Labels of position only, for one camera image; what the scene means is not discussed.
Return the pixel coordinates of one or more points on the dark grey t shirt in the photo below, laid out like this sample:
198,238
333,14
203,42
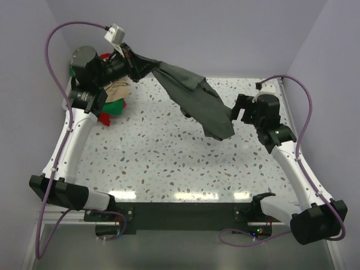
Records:
194,95

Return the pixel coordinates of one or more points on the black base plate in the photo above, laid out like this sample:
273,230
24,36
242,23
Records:
180,216

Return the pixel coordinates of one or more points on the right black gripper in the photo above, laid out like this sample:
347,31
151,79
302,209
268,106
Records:
243,102

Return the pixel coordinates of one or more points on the red t shirt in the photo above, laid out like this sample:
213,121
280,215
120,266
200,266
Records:
105,119

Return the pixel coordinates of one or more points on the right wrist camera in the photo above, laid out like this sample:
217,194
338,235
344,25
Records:
266,88

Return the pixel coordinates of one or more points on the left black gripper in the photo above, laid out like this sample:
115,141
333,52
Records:
138,66

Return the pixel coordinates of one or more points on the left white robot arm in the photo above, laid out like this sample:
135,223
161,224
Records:
56,185

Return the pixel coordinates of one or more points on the green t shirt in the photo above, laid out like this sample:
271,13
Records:
115,107

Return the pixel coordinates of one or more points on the aluminium frame rail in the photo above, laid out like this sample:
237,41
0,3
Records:
53,213

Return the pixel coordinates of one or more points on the beige t shirt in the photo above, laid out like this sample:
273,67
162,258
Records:
117,90

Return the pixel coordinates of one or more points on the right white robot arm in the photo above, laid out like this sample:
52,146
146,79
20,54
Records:
317,215

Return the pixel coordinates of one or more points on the white plastic basket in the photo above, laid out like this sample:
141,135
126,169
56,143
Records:
67,92

